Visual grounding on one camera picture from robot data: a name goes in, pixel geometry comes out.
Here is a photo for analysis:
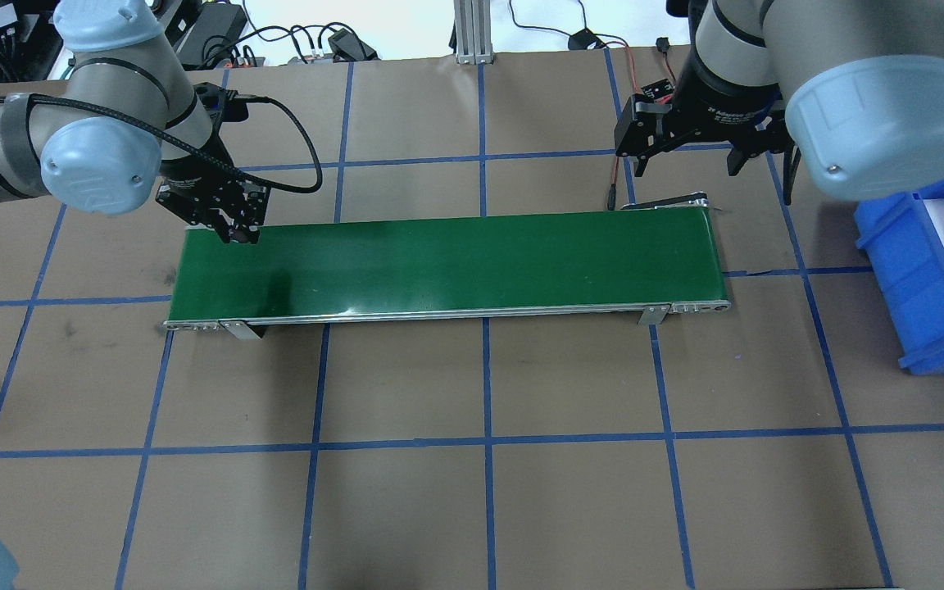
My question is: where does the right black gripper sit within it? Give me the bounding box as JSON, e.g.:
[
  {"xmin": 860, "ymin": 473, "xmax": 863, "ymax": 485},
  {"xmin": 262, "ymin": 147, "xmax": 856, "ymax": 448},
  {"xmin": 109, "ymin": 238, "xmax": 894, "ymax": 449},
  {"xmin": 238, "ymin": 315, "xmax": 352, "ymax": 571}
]
[{"xmin": 614, "ymin": 78, "xmax": 792, "ymax": 178}]

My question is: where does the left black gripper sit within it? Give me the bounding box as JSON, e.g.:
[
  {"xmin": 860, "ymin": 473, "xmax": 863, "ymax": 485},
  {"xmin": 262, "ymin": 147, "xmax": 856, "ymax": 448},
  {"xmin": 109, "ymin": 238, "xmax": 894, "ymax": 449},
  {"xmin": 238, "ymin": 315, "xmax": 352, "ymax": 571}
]
[{"xmin": 155, "ymin": 154, "xmax": 267, "ymax": 245}]

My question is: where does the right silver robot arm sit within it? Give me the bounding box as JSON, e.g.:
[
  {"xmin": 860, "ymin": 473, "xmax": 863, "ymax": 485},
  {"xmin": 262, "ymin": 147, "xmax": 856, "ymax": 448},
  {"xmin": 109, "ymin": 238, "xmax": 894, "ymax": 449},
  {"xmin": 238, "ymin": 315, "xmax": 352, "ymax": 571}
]
[{"xmin": 615, "ymin": 1, "xmax": 944, "ymax": 201}]

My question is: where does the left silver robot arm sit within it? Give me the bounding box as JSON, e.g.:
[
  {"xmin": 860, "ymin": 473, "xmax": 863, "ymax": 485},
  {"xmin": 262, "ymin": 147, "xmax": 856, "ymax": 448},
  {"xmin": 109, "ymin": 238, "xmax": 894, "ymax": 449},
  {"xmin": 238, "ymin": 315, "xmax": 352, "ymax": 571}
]
[{"xmin": 0, "ymin": 1, "xmax": 270, "ymax": 245}]

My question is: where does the small black controller box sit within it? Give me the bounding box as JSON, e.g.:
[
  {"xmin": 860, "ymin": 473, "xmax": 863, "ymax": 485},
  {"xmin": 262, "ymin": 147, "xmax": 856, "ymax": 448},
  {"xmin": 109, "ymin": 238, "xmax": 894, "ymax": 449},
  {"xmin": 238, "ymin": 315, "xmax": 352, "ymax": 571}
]
[{"xmin": 567, "ymin": 29, "xmax": 604, "ymax": 50}]

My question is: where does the green conveyor belt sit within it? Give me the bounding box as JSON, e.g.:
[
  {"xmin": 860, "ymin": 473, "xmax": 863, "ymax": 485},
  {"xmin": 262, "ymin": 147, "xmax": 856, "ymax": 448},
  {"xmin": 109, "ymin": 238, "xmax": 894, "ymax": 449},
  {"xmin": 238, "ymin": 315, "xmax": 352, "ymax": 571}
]
[{"xmin": 164, "ymin": 206, "xmax": 732, "ymax": 339}]

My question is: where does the black power adapter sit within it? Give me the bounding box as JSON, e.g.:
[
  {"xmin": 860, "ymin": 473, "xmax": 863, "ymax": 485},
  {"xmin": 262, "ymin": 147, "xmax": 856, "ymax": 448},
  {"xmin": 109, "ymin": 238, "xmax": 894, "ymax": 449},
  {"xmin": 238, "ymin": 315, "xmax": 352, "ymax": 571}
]
[{"xmin": 327, "ymin": 29, "xmax": 381, "ymax": 62}]

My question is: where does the blue plastic bin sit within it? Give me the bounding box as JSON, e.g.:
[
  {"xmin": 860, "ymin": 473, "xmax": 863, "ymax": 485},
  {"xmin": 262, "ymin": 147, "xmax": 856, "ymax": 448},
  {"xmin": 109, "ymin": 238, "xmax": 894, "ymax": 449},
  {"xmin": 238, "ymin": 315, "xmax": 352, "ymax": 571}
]
[{"xmin": 854, "ymin": 180, "xmax": 944, "ymax": 374}]

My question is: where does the black braided camera cable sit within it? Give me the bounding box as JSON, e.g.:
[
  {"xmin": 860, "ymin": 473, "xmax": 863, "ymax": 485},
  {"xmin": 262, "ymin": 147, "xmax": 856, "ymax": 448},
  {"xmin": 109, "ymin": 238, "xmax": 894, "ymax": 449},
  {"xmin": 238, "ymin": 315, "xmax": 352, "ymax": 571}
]
[{"xmin": 0, "ymin": 93, "xmax": 324, "ymax": 195}]

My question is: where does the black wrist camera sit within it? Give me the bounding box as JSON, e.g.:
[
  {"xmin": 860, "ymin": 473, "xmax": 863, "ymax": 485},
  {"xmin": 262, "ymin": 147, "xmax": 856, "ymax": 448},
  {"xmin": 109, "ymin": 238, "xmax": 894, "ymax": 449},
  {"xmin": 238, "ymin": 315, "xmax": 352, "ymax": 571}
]
[{"xmin": 193, "ymin": 83, "xmax": 250, "ymax": 125}]

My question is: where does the aluminium frame post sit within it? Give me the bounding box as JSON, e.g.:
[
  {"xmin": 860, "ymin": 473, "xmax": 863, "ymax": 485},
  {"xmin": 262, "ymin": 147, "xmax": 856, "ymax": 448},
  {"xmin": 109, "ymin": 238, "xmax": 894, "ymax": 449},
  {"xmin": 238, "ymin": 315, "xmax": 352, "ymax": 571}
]
[{"xmin": 452, "ymin": 0, "xmax": 495, "ymax": 65}]

